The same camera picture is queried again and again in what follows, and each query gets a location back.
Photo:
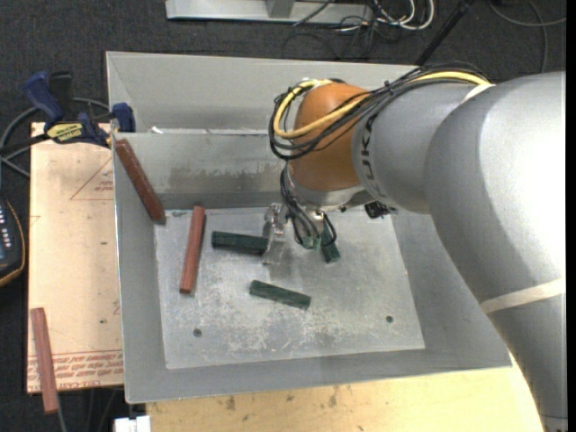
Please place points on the grey metal bin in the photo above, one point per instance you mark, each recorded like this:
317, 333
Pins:
279, 331

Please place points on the black cylinder on white bracket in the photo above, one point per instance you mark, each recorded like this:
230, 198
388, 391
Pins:
377, 209

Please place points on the red-brown flat block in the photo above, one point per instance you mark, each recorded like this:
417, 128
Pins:
140, 182
193, 250
44, 358

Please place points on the brown cardboard board red print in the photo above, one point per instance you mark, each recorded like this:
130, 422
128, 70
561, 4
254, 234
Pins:
72, 250

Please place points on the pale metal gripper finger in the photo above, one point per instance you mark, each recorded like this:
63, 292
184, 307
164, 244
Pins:
276, 218
275, 248

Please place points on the dark green flat block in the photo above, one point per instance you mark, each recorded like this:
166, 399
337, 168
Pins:
236, 242
331, 254
280, 294

